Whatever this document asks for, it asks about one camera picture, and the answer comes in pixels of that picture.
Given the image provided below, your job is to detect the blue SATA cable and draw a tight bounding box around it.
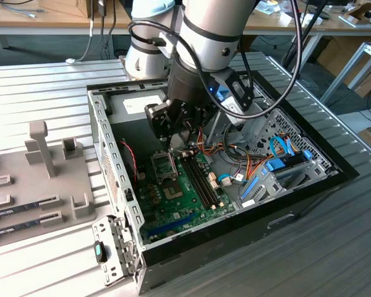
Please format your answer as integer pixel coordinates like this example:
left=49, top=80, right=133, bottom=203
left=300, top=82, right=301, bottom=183
left=268, top=135, right=297, bottom=158

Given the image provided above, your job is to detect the green motherboard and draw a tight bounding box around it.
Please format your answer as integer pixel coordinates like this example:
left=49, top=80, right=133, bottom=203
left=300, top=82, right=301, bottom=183
left=135, top=148, right=236, bottom=246

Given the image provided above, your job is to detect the black stand pole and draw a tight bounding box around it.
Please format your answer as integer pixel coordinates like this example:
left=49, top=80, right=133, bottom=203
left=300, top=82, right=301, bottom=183
left=280, top=0, right=332, bottom=75

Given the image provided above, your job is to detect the blue disk carrier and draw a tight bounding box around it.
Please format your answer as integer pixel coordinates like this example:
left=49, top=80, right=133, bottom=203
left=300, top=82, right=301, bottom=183
left=265, top=157, right=288, bottom=172

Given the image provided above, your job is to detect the silver hinged case bracket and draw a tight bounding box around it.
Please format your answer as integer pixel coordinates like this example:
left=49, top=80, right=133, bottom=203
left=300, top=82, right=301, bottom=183
left=92, top=214, right=143, bottom=288

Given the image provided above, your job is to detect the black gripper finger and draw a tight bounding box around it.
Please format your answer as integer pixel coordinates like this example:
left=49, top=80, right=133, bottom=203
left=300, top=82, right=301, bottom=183
left=143, top=101, right=177, bottom=149
left=183, top=104, right=220, bottom=147

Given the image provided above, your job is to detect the grey parts rack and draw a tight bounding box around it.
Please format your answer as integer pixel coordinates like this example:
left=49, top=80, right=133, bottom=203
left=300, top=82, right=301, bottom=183
left=0, top=120, right=99, bottom=252

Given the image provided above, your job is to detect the dark RAM stick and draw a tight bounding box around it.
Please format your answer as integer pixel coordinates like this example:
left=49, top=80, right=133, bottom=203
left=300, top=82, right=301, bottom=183
left=0, top=218, right=44, bottom=239
left=0, top=201, right=41, bottom=219

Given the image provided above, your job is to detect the small open cardboard box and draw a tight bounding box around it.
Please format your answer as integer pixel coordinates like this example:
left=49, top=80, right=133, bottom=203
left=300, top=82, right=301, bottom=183
left=348, top=2, right=371, bottom=20

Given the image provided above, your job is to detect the grey cable with white plug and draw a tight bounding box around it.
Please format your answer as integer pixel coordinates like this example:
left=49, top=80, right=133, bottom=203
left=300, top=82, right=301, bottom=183
left=66, top=18, right=95, bottom=65

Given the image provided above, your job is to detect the black RAM slot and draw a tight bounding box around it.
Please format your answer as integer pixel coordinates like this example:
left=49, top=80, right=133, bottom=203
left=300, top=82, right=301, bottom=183
left=190, top=153, right=225, bottom=208
left=182, top=154, right=215, bottom=210

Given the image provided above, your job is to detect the black PC case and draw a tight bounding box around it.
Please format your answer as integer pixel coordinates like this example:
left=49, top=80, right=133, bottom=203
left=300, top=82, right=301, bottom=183
left=85, top=69, right=360, bottom=294

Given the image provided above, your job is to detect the pale blue cable white plug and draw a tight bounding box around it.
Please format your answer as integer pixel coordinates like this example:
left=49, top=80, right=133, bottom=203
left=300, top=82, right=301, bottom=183
left=219, top=174, right=236, bottom=187

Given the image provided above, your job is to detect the wooden desk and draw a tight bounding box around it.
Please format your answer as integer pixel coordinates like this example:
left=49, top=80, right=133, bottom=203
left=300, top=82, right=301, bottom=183
left=244, top=0, right=371, bottom=38
left=0, top=0, right=134, bottom=35

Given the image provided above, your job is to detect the grey drive cage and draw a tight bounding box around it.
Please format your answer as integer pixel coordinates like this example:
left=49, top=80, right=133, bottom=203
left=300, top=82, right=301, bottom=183
left=203, top=106, right=278, bottom=151

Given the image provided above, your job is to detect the black fan with red wire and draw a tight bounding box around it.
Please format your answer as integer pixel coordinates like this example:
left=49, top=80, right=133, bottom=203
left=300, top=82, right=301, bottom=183
left=119, top=138, right=140, bottom=188

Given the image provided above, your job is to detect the grey power supply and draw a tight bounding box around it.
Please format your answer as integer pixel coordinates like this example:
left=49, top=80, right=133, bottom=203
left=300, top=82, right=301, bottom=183
left=106, top=92, right=171, bottom=159

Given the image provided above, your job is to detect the aluminium profile frame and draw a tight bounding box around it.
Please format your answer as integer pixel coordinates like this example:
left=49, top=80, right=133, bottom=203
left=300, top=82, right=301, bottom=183
left=320, top=41, right=371, bottom=106

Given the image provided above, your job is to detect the blue black latch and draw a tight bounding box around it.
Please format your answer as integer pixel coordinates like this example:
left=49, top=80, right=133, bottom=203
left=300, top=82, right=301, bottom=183
left=93, top=240, right=108, bottom=264

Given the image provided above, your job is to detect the silver CPU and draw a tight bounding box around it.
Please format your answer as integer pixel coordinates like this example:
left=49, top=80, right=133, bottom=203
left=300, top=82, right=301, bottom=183
left=170, top=132, right=190, bottom=150

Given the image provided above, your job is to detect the small white box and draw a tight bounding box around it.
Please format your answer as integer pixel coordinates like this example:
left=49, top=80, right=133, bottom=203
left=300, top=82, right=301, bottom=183
left=279, top=11, right=325, bottom=26

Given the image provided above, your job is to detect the blue drive rail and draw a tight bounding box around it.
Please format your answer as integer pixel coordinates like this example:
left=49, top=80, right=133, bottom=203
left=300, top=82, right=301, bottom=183
left=240, top=174, right=267, bottom=202

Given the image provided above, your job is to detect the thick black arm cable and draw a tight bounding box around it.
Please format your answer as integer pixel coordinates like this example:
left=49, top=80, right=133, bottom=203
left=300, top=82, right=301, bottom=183
left=218, top=0, right=304, bottom=120

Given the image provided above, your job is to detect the large cardboard box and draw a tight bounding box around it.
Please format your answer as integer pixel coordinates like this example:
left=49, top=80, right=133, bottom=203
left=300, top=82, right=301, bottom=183
left=38, top=0, right=93, bottom=19

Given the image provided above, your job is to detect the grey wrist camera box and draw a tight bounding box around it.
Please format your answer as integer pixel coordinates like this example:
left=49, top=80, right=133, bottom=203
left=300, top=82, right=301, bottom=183
left=215, top=71, right=257, bottom=127

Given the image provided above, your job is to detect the grey disk bay cage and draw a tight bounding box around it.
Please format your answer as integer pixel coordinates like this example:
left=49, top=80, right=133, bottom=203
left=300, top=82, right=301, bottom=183
left=239, top=154, right=341, bottom=209

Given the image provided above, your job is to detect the CPU socket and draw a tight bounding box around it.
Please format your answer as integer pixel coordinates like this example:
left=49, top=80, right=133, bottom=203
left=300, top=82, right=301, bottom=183
left=162, top=181, right=185, bottom=201

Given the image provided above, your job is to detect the blue expansion slot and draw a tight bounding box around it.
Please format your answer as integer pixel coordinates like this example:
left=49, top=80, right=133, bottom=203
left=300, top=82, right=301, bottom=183
left=147, top=212, right=196, bottom=236

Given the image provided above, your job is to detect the red orange wire bundle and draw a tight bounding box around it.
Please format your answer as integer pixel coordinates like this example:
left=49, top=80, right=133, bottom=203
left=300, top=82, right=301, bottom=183
left=197, top=127, right=211, bottom=153

